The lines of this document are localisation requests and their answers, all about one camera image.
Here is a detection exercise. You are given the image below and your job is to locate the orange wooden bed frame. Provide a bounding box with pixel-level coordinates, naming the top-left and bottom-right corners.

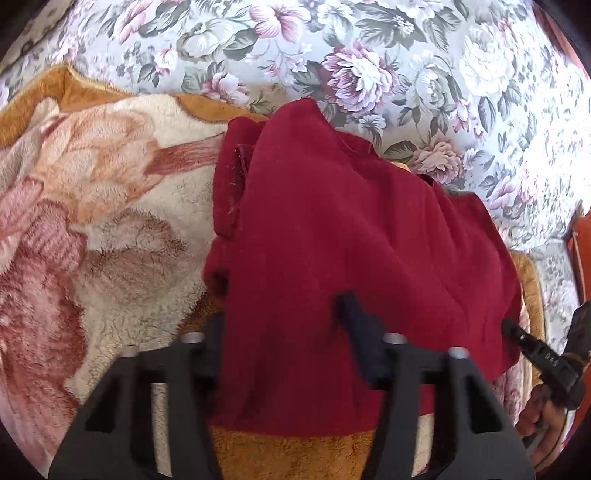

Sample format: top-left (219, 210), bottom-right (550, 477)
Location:
top-left (566, 205), bottom-right (591, 308)

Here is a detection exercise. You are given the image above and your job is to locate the dark red fleece sweater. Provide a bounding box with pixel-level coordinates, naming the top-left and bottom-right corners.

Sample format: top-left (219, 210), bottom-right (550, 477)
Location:
top-left (203, 98), bottom-right (523, 438)

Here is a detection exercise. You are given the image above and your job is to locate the floral bedsheet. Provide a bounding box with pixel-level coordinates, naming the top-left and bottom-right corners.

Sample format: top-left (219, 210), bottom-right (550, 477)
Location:
top-left (0, 0), bottom-right (591, 352)

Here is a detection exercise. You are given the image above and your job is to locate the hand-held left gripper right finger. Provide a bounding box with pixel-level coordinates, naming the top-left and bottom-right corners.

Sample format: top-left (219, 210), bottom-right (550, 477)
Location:
top-left (334, 291), bottom-right (536, 480)

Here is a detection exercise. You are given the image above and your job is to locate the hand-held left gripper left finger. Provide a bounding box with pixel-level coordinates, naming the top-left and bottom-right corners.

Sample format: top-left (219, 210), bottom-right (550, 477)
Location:
top-left (48, 316), bottom-right (227, 480)

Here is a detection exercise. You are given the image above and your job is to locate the person's right hand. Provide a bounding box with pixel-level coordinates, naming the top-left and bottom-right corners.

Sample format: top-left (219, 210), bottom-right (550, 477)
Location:
top-left (516, 383), bottom-right (573, 464)

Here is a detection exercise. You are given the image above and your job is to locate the plush floral fleece blanket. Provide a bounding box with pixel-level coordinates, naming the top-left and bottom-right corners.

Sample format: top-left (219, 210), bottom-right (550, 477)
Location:
top-left (0, 64), bottom-right (546, 480)

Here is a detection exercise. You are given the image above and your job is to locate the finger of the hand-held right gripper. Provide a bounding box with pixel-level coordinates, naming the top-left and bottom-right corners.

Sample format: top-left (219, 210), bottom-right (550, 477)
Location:
top-left (501, 318), bottom-right (585, 411)

